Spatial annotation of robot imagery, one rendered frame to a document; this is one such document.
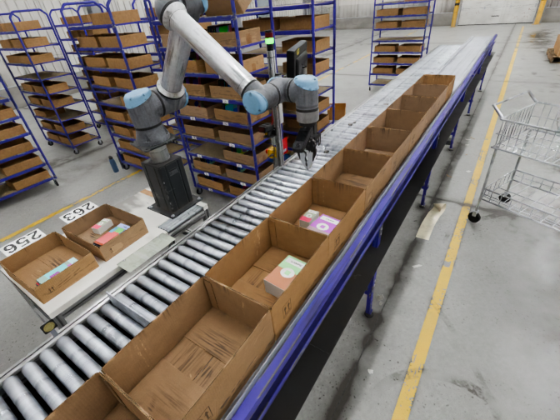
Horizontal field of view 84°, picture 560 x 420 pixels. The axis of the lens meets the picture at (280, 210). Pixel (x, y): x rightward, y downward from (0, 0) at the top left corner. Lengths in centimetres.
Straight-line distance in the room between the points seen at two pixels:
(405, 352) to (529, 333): 78
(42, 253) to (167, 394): 131
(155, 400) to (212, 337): 24
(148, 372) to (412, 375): 147
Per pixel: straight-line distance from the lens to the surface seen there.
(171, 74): 184
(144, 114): 190
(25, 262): 218
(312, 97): 126
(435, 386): 214
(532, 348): 250
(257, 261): 138
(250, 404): 102
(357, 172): 197
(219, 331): 119
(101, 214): 226
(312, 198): 169
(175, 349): 121
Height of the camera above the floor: 183
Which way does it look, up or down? 34 degrees down
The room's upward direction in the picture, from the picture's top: 6 degrees counter-clockwise
